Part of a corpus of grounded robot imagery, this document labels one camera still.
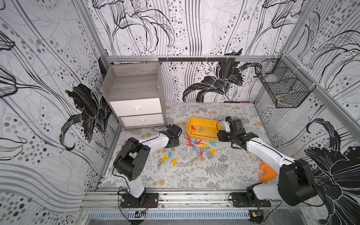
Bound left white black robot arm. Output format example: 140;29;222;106
113;124;182;199

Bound yellow clothespin pile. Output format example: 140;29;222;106
200;144;209;149
209;149;217;156

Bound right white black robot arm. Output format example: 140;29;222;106
217;117;318;206

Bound yellow plastic storage box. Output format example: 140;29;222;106
186;117;222;142

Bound wooden two-drawer cabinet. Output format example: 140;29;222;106
101;62;167;130

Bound white cable duct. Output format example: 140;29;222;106
88;210;250;220

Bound black wire wall basket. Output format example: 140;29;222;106
255;58;316;108

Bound orange monster plush toy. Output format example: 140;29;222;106
259;164;278;183

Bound black wall rail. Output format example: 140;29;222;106
158;57;235;62

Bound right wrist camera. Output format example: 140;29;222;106
225;116;232;132

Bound red clothespin in pile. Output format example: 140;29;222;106
184;136;203;147

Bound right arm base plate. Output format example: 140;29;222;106
228;192;271;208

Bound red-handled screwdriver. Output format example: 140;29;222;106
223;101;252;104

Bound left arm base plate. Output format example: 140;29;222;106
120;193;159;209

